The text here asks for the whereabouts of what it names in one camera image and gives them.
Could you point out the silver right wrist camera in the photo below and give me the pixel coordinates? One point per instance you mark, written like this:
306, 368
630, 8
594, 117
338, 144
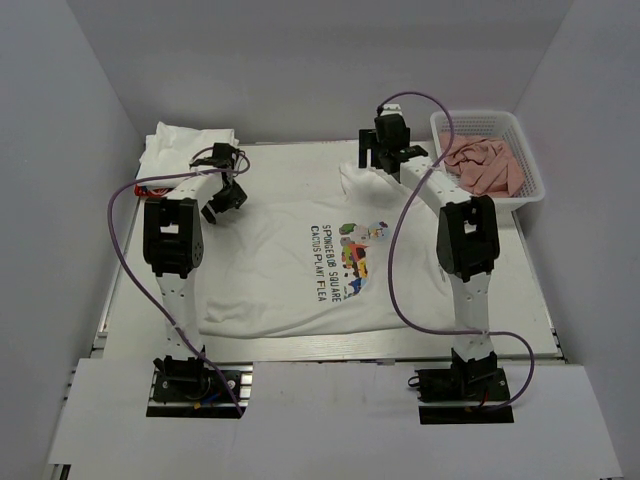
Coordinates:
391, 109

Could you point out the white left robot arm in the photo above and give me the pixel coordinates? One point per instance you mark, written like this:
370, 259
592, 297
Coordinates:
173, 243

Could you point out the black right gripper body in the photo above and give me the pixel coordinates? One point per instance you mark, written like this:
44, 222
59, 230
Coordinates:
407, 133

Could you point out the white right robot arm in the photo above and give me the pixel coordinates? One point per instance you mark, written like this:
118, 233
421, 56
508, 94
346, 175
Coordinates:
467, 243

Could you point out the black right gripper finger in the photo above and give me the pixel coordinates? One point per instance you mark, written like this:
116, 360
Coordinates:
367, 141
378, 158

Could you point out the pink t-shirt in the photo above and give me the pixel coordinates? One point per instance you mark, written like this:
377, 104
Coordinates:
485, 166

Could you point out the white printed t-shirt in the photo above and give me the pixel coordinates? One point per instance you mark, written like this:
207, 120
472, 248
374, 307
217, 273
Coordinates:
338, 265

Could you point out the white plastic basket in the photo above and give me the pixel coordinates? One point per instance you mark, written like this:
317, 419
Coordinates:
492, 124

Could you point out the white folded t-shirt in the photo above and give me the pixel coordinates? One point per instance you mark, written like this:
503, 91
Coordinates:
170, 149

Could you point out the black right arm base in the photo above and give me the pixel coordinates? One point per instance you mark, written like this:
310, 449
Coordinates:
445, 399

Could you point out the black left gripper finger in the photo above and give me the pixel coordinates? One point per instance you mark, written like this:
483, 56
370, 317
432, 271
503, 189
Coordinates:
212, 208
231, 196

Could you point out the red patterned folded t-shirt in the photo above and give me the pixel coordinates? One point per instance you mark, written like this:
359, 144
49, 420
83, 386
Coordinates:
146, 191

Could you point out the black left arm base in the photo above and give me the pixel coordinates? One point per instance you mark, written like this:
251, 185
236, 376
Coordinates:
192, 389

